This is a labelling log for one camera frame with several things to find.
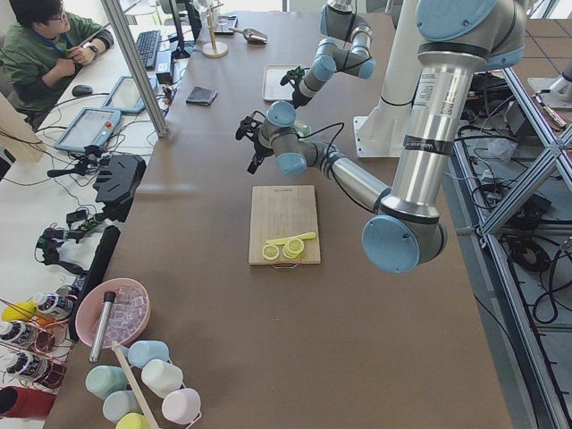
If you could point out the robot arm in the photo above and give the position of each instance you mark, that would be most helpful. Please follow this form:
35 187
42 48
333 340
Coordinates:
345 48
458 39

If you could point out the metal cylinder tube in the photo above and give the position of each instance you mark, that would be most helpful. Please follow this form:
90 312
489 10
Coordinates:
99 338

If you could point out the aluminium frame rail right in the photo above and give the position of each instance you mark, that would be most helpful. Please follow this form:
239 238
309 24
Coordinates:
510 179

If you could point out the wooden cup rack pole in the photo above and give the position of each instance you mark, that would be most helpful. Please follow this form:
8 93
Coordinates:
147 412

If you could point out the bottle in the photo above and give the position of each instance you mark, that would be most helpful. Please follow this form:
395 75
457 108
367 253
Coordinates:
19 334
25 365
53 305

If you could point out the red cup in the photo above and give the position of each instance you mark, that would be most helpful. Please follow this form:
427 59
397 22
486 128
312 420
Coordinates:
26 403

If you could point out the teach pendant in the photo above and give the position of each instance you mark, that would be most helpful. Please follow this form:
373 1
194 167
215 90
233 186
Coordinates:
91 127
125 97

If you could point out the metal scoop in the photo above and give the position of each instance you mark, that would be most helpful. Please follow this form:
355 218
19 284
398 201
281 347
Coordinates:
252 36

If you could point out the bottle top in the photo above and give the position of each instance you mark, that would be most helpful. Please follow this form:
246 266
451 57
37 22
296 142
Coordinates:
53 305

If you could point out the wooden cutting board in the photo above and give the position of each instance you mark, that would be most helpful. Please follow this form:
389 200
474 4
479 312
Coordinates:
279 212

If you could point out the pink bowl with ice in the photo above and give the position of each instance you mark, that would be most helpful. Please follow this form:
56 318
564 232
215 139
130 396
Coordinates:
129 316

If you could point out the teach pendant near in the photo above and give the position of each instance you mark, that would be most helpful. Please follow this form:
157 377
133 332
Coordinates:
91 127

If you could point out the black long bar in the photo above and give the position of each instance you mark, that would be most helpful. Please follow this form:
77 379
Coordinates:
96 273

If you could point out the green bowl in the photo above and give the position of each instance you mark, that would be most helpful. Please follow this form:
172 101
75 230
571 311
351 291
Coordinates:
302 129

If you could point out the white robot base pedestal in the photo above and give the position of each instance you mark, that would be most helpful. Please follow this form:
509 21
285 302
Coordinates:
382 132

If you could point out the lemon slice left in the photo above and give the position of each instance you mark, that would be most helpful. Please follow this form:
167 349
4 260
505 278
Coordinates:
270 252

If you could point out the lemon slice stack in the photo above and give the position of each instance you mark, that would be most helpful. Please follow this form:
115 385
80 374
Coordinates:
293 249

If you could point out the aluminium frame post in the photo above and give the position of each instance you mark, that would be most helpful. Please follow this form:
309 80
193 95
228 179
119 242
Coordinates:
124 38

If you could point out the green cup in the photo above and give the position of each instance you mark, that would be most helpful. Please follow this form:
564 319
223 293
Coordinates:
102 381

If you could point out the dark folded cloth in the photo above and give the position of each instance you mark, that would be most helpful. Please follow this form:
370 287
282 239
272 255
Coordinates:
201 96

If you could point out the white rectangular tray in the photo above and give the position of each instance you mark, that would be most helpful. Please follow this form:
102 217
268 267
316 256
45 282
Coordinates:
272 90

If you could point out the pink cup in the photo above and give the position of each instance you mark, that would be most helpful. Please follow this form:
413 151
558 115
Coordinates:
182 407

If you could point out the black keyboard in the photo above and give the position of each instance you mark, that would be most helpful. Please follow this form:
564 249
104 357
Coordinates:
147 44

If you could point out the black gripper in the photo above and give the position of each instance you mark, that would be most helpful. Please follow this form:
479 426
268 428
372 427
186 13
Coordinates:
297 96
260 149

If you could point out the black monitor stand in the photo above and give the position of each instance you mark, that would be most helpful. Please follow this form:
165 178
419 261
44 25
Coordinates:
181 48

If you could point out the white cup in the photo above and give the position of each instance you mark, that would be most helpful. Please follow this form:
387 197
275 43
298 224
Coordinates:
161 377

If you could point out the wooden stand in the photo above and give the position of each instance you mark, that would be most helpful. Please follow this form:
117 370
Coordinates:
213 48

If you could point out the small dark tray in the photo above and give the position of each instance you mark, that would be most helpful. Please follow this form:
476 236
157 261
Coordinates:
224 25

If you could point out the teach pendant far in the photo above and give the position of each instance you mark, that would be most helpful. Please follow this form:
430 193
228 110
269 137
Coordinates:
125 97

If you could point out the yellow toy knife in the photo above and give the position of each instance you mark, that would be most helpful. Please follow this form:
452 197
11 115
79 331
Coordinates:
281 241

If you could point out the bottle middle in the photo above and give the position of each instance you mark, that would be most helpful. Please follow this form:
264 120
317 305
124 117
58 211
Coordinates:
19 334

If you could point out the person in green shirt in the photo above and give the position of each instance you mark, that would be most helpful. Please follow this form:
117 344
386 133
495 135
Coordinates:
43 51

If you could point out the computer mouse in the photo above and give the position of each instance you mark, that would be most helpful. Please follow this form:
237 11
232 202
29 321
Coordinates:
81 90

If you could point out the yellow cup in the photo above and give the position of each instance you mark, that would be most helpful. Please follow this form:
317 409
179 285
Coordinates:
133 421

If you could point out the bottle bottom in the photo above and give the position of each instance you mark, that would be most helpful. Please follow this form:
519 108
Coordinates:
25 365

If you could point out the black device stand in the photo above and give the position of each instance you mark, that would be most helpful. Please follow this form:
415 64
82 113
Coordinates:
118 177

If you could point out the light blue lower cup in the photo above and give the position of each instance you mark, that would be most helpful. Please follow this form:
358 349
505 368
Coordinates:
118 404

